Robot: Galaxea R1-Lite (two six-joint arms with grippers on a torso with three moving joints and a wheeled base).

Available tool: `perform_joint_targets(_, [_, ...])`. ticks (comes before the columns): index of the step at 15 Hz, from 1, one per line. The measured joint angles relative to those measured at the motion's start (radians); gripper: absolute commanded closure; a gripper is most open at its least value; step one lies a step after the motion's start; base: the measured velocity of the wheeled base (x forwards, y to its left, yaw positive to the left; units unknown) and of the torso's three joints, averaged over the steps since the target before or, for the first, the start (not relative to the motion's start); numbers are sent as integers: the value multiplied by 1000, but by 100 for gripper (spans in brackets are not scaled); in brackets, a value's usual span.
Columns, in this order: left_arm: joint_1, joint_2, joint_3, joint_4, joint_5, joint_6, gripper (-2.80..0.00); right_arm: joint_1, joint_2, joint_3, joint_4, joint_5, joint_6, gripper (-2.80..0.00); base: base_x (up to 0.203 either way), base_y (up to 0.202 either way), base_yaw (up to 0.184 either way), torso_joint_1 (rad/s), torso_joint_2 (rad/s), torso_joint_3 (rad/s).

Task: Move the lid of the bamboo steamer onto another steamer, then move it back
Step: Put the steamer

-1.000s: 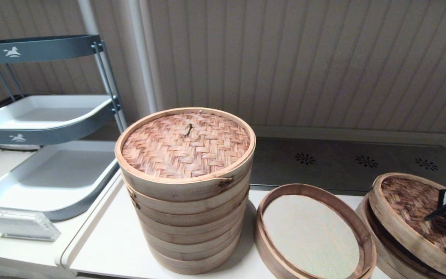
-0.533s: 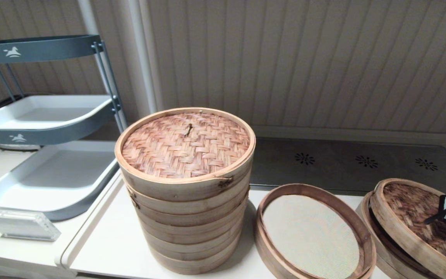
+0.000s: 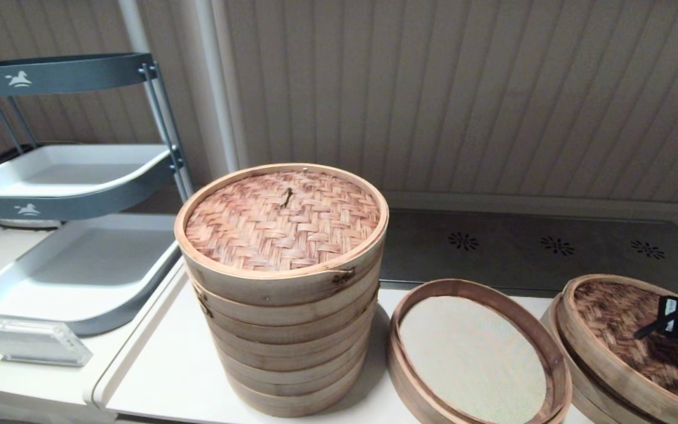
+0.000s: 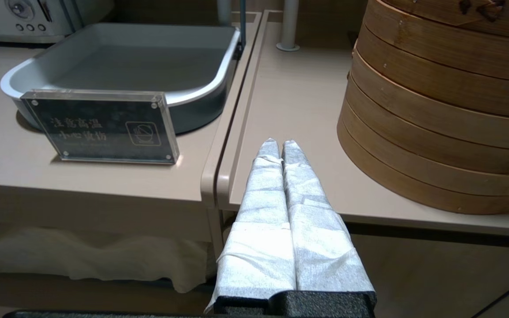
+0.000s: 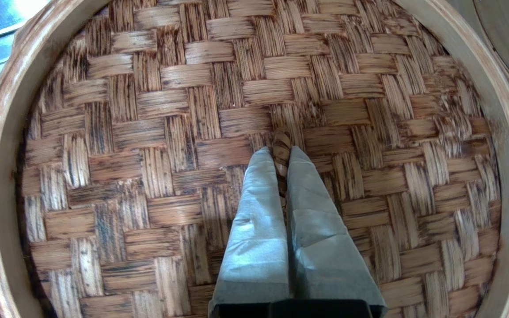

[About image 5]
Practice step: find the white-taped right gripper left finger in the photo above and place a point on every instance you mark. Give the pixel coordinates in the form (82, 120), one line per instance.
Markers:
(256, 238)

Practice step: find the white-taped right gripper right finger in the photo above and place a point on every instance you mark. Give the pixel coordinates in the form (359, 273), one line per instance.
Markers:
(320, 251)

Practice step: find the dark woven bamboo steamer lid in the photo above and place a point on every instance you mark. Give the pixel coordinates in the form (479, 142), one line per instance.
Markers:
(148, 132)

